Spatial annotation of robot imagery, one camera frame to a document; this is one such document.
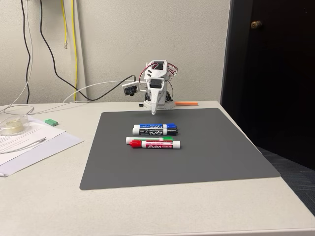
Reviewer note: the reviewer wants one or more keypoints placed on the dark door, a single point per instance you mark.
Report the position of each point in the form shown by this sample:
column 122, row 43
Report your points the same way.
column 283, row 86

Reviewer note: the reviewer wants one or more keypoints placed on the black Expo marker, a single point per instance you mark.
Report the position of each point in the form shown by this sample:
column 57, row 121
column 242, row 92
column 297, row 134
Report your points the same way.
column 152, row 132

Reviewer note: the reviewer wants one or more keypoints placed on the blue Expo marker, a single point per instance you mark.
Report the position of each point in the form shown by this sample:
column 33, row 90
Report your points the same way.
column 150, row 126

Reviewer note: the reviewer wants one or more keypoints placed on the brass door knob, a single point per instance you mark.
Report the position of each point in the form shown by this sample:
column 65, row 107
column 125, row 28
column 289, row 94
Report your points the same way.
column 256, row 24

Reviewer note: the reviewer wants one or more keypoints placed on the green Expo marker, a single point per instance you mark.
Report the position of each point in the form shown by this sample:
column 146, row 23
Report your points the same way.
column 137, row 138

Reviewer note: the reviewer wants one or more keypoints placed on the green eraser block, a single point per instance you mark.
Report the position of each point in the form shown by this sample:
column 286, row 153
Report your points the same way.
column 51, row 122

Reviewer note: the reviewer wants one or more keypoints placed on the red Expo marker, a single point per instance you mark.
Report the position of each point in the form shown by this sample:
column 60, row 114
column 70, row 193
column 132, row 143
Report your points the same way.
column 157, row 145

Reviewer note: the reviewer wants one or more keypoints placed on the black camera on white mount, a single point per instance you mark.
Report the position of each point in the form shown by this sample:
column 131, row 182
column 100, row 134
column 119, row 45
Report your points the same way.
column 130, row 89

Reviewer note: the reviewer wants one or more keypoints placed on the white paper stack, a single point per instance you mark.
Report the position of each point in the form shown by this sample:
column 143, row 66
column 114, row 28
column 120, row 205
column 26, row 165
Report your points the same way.
column 56, row 145

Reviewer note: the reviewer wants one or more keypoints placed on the grey rectangular mat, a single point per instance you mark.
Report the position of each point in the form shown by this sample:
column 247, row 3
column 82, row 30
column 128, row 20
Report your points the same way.
column 197, row 152

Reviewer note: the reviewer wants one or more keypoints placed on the orange flat strip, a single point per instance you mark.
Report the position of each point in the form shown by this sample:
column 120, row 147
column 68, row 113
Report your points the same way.
column 187, row 103

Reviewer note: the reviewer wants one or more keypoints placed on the printed white paper sheet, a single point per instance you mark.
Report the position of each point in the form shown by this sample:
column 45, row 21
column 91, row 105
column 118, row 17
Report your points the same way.
column 37, row 131

